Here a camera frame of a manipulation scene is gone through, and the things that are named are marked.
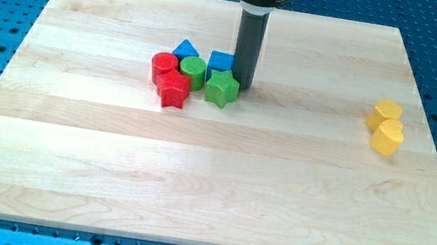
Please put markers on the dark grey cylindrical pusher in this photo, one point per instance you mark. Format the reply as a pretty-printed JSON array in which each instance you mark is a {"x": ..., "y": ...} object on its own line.
[{"x": 248, "y": 47}]

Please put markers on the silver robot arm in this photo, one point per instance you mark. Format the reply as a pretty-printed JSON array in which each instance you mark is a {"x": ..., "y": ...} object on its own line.
[{"x": 262, "y": 7}]

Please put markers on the yellow hexagon block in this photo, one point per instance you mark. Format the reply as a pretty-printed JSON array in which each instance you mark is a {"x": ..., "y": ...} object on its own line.
[{"x": 384, "y": 109}]

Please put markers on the yellow heart block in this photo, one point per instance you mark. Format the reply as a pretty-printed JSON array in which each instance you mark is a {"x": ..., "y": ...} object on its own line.
[{"x": 388, "y": 137}]

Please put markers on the blue cube block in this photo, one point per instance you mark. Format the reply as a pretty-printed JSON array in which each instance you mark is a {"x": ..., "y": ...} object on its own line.
[{"x": 219, "y": 61}]

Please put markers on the green star block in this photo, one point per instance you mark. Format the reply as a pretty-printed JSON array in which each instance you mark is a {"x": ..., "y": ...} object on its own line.
[{"x": 221, "y": 88}]

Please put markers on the green cylinder block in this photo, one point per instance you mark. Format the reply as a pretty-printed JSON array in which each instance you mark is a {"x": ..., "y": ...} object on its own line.
[{"x": 195, "y": 68}]

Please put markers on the blue triangle block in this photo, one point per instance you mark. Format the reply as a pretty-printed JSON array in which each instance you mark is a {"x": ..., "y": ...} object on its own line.
[{"x": 185, "y": 49}]

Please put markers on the red cylinder block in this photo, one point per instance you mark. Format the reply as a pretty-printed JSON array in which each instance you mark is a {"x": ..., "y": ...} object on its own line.
[{"x": 162, "y": 63}]

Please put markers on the red star block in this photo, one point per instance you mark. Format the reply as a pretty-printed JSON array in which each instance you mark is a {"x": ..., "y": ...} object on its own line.
[{"x": 173, "y": 88}]

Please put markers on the light wooden board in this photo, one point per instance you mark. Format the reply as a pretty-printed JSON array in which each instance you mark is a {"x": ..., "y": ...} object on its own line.
[{"x": 85, "y": 143}]

